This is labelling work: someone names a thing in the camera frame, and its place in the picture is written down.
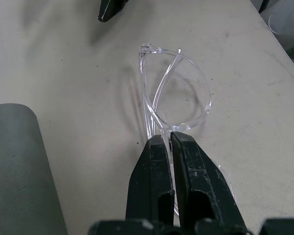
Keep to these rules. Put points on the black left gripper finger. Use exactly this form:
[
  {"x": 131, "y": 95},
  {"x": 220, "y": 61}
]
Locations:
[
  {"x": 149, "y": 181},
  {"x": 198, "y": 186},
  {"x": 110, "y": 9}
]

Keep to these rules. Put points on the clear plastic glasses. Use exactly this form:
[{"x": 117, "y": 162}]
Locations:
[{"x": 159, "y": 95}]

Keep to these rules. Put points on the clear plastic cup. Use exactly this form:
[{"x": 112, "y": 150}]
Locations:
[{"x": 284, "y": 22}]

